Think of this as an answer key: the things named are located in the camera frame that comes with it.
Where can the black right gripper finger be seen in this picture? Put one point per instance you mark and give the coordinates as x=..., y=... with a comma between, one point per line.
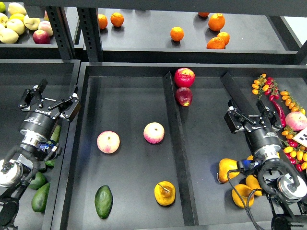
x=268, y=117
x=241, y=117

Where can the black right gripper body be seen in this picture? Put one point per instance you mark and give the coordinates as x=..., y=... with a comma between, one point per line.
x=260, y=136

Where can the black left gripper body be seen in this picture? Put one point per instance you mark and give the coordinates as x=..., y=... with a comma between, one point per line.
x=38, y=124

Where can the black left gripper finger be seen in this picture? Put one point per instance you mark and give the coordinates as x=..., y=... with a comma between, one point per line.
x=33, y=96
x=66, y=108

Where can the dark green avocado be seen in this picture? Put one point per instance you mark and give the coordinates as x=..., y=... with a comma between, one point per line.
x=103, y=201

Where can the yellow pear with stem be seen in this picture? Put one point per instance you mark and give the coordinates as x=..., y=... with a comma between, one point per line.
x=165, y=193

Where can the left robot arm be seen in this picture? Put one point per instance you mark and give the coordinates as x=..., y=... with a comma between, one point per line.
x=21, y=164

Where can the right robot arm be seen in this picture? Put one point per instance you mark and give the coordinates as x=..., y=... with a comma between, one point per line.
x=278, y=180

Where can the yellow pear middle right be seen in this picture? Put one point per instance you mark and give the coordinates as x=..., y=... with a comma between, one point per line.
x=252, y=182

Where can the yellow pear front right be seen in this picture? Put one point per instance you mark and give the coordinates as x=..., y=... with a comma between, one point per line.
x=240, y=195

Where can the green avocado left bin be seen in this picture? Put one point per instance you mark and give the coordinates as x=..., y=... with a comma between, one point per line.
x=38, y=181

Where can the green avocado front left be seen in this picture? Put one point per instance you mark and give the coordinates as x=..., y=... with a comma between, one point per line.
x=39, y=200

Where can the red chili pepper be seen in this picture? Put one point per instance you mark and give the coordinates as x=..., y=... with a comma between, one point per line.
x=280, y=112

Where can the orange cherry tomato vine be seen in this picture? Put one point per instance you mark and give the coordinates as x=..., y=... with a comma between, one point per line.
x=291, y=102

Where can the pink apple far right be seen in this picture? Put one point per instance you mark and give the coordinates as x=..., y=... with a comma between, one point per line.
x=296, y=121

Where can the pink apple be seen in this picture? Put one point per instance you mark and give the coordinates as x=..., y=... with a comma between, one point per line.
x=154, y=132
x=108, y=142
x=296, y=121

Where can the cherry tomato bunch top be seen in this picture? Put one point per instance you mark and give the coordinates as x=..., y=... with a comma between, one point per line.
x=264, y=85

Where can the cherry tomato bunch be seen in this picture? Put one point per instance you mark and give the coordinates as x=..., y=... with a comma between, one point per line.
x=264, y=85
x=295, y=152

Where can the cherry tomato bunch lower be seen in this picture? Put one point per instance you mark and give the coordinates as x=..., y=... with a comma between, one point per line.
x=295, y=152

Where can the pink apple left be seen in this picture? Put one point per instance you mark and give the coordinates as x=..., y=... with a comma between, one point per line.
x=108, y=142

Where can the dark red apple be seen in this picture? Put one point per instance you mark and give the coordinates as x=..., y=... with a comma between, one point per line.
x=184, y=96

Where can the red apple on shelf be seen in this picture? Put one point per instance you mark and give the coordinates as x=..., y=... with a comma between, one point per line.
x=41, y=37

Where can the bright red apple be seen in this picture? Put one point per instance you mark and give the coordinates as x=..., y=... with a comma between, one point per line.
x=184, y=77

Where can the pink peach on shelf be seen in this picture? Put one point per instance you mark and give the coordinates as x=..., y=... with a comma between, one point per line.
x=46, y=26

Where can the pale yellow apple on shelf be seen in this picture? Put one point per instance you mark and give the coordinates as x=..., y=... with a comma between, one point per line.
x=31, y=23

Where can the orange on shelf front right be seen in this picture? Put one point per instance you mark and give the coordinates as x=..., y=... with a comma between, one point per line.
x=216, y=43

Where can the pink apple centre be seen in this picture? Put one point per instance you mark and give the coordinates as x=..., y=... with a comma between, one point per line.
x=154, y=132

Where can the black centre divided tray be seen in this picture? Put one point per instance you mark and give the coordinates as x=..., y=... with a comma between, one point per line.
x=124, y=98

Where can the black left tray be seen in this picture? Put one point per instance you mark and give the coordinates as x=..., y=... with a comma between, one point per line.
x=16, y=75

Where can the black upper shelf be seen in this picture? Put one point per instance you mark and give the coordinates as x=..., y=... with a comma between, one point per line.
x=145, y=37

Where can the orange on shelf left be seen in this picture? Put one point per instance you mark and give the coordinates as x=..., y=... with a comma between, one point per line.
x=103, y=22

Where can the large orange on shelf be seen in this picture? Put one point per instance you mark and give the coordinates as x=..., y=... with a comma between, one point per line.
x=216, y=22

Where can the orange on shelf centre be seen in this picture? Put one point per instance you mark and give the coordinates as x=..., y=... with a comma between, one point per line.
x=177, y=34

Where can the black metal shelf post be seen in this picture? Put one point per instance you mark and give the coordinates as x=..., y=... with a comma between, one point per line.
x=89, y=25

